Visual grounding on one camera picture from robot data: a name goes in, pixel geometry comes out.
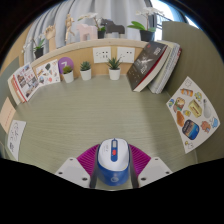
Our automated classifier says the grey curtain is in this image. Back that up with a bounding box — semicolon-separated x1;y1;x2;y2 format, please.
22;0;151;64

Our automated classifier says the blue and white computer mouse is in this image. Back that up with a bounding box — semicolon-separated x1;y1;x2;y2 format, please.
96;138;131;187

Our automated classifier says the white mouse pad with drawing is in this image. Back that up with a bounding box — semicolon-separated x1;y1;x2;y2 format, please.
7;119;27;162

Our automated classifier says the olive green desk partition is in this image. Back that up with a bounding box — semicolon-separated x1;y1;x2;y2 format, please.
161;20;224;166
0;55;20;101

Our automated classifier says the light wood ledge shelf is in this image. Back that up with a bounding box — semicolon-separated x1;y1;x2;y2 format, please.
29;38;149;79

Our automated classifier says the white sheet with object stickers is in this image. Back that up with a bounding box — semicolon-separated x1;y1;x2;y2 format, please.
34;59;62;87

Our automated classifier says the window with dark frame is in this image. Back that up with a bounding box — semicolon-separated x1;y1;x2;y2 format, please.
146;0;201;31

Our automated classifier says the wooden artist mannequin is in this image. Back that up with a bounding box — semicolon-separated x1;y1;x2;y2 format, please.
64;13;76;46

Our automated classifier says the thick white book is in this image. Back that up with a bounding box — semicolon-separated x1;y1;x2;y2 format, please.
7;73;21;106

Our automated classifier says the red book with photo cover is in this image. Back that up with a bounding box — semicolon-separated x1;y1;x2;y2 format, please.
12;62;40;103

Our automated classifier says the white wall socket plate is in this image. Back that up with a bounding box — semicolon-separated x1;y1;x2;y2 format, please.
92;46;112;64
116;46;136;64

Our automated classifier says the pink horse figure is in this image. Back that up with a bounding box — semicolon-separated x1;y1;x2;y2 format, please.
76;23;99;42

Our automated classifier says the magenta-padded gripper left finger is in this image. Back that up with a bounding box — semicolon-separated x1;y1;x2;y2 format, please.
54;143;101;190

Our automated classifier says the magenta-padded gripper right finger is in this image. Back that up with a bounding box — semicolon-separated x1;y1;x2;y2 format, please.
127;143;173;189

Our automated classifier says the black book with red edge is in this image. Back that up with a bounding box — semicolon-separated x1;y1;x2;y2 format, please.
126;41;169;93

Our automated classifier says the dark grey horse figure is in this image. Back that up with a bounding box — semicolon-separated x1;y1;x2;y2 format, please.
100;18;126;38

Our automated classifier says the small succulent in white pot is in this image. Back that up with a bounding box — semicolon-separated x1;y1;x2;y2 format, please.
79;60;92;81
62;65;75;84
107;57;123;81

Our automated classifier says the white sheet with food stickers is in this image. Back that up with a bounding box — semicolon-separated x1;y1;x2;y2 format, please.
165;77;221;154

